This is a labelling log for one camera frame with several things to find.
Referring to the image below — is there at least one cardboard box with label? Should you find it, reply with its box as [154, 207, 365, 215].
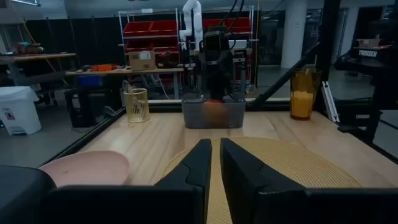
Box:
[127, 50, 157, 72]

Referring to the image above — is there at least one black Trossen stand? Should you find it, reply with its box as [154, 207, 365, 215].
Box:
[333, 18, 398, 144]

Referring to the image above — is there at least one amber glass of juice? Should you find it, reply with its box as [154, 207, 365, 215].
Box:
[289, 68, 323, 121]

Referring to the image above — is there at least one blue crate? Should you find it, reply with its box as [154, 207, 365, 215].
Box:
[76, 74, 103, 88]

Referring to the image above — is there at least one round woven straw placemat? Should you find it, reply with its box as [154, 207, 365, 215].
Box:
[160, 136, 363, 224]

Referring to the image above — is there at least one black computer case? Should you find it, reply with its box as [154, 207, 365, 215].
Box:
[63, 88, 94, 128]

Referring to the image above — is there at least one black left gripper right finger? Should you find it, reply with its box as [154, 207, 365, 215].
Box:
[220, 138, 308, 224]

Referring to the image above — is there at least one metal shelf rack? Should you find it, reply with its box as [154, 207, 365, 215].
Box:
[117, 5, 255, 94]

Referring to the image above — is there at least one orange tool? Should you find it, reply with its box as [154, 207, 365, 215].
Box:
[90, 63, 114, 73]

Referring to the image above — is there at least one gold wire cutlery cup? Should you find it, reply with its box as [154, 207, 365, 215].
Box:
[123, 88, 151, 124]

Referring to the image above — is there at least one black aluminium rig frame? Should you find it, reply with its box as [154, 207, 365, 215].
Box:
[40, 0, 398, 169]

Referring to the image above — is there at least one white pedal trash bin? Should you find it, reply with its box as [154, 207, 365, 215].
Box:
[0, 85, 42, 136]

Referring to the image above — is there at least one white round column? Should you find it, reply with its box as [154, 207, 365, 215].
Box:
[280, 0, 309, 69]

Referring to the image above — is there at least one small cardboard box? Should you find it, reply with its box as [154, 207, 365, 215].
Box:
[356, 37, 382, 49]

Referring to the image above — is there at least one wooden work table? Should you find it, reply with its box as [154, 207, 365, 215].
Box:
[0, 52, 77, 86]
[64, 67, 185, 100]

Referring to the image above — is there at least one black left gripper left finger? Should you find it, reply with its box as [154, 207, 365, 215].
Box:
[154, 138, 213, 224]

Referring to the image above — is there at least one white metal bracket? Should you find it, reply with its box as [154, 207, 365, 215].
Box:
[321, 81, 341, 123]

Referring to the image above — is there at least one pink plate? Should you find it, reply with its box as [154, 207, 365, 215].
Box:
[39, 151, 131, 187]

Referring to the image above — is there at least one grey translucent plastic bin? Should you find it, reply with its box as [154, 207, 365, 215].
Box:
[181, 95, 247, 129]

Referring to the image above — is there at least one red plastic storage bin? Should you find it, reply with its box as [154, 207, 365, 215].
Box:
[202, 17, 252, 34]
[150, 20, 178, 37]
[123, 21, 152, 37]
[124, 39, 180, 54]

